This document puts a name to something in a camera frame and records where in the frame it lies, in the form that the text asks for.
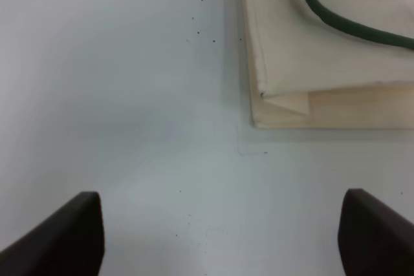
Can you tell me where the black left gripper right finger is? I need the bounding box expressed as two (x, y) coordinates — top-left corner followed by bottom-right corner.
(338, 189), (413, 275)

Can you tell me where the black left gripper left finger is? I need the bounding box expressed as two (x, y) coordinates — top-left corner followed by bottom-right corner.
(1, 191), (105, 275)

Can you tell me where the white linen bag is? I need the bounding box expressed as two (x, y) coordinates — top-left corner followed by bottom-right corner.
(243, 0), (413, 129)

